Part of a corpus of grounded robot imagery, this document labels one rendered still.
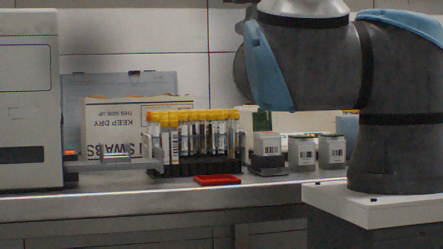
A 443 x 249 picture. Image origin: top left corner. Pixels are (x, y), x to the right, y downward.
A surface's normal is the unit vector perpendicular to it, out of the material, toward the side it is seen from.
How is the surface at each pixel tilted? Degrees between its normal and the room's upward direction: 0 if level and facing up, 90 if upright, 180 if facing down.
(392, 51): 77
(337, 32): 104
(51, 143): 90
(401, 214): 90
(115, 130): 86
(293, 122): 90
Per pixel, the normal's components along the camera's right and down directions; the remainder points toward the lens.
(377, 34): 0.07, -0.59
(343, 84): 0.12, 0.42
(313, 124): 0.11, 0.05
